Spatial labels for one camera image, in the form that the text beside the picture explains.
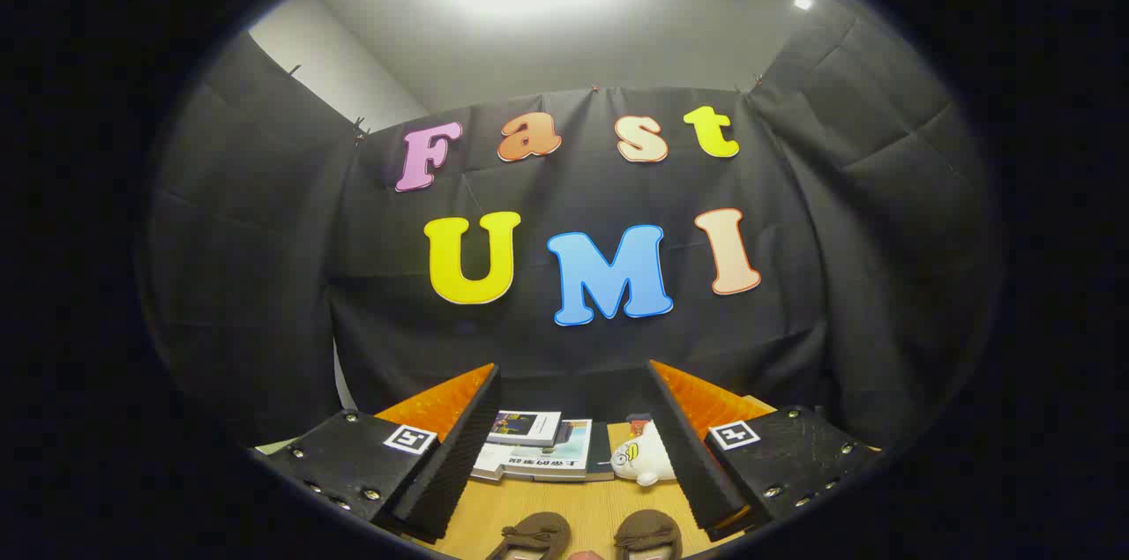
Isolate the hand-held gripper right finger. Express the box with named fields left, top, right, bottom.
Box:
left=647, top=358, right=885, bottom=542

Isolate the brown fuzzy shoe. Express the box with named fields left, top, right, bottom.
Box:
left=615, top=509, right=684, bottom=560
left=485, top=511, right=572, bottom=560

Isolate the white plush toy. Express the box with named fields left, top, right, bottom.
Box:
left=610, top=421, right=678, bottom=488

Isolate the small dark-cover book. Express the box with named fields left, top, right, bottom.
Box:
left=487, top=410, right=563, bottom=447

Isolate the black cover book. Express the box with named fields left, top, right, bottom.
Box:
left=587, top=422, right=617, bottom=482

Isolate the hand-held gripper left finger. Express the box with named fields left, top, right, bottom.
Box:
left=251, top=362, right=504, bottom=545

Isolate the white cover book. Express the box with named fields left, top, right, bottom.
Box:
left=470, top=443, right=509, bottom=482

